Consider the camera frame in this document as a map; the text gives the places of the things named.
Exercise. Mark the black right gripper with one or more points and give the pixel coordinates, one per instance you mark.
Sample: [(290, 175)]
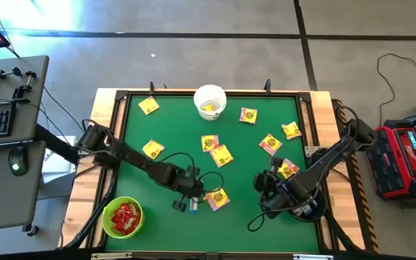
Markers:
[(276, 196)]

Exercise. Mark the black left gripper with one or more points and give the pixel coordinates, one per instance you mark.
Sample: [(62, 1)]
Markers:
[(184, 184)]

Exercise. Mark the black bucket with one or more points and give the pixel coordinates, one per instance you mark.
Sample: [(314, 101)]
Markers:
[(320, 213)]

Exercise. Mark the red Skittles candy packet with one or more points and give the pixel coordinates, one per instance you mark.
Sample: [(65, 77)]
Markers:
[(128, 227), (123, 207), (118, 218), (133, 209)]

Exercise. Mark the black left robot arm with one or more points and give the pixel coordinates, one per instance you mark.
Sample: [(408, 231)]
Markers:
[(128, 157)]

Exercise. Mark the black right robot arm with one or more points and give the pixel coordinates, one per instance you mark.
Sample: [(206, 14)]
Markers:
[(330, 162)]

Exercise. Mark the green table mat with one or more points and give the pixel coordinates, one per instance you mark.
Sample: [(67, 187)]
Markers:
[(229, 234)]

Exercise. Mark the lime green bucket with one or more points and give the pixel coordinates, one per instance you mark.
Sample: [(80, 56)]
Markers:
[(121, 235)]

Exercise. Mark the black table clamp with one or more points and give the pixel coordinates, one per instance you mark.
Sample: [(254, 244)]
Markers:
[(152, 87), (267, 86)]

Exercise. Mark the white pumpkin-face bucket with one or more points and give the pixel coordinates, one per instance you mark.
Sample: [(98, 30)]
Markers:
[(219, 94)]

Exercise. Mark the red portable power station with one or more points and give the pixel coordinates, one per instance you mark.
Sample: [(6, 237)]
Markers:
[(399, 169)]

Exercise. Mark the white cardboard box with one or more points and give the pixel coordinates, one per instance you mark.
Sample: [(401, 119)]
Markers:
[(54, 166)]

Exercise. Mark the black desk leg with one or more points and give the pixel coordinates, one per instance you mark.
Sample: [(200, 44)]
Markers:
[(54, 144)]

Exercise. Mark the black desk caster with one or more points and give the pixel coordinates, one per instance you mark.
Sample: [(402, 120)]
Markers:
[(31, 230)]

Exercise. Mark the black computer mouse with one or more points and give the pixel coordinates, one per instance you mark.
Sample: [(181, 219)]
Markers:
[(17, 160)]

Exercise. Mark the grey desk top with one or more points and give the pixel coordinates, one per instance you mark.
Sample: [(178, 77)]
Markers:
[(11, 97), (9, 187)]

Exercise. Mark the silver metal bracket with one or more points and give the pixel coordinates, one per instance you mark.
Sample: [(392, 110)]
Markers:
[(111, 256), (312, 257)]

